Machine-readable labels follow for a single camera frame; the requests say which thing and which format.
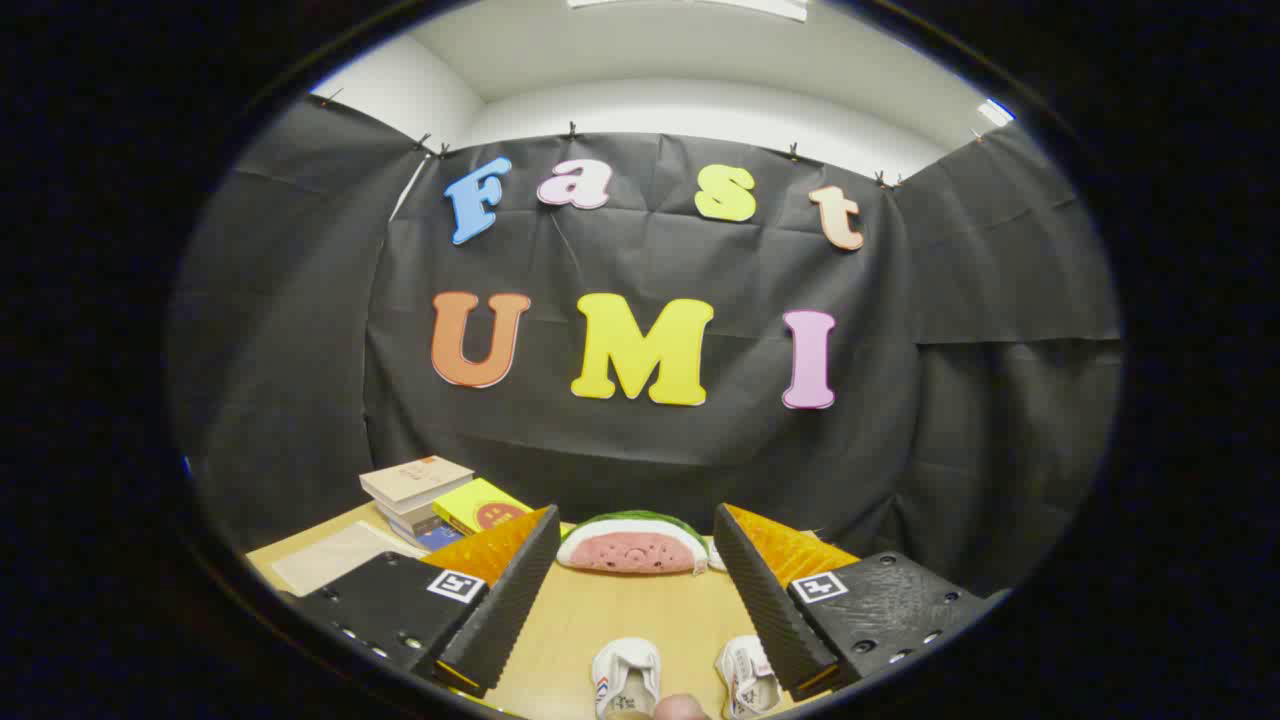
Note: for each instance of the ceiling light panel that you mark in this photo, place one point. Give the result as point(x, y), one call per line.
point(996, 112)

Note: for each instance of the white plush toy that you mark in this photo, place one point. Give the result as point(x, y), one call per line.
point(715, 558)

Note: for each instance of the grey book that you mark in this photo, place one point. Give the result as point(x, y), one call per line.
point(405, 515)

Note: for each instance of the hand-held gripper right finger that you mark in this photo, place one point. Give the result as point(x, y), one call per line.
point(765, 600)

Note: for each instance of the white canvas shoe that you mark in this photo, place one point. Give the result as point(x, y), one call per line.
point(625, 670)
point(745, 675)

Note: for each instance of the yellow book with red circle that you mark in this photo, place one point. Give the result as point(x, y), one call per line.
point(470, 505)

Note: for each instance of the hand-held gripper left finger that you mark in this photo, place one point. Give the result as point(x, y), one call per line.
point(510, 610)

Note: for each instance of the watermelon slice plush toy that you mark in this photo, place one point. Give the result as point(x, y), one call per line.
point(630, 550)

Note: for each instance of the cream fabric storage box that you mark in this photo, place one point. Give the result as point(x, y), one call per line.
point(335, 560)

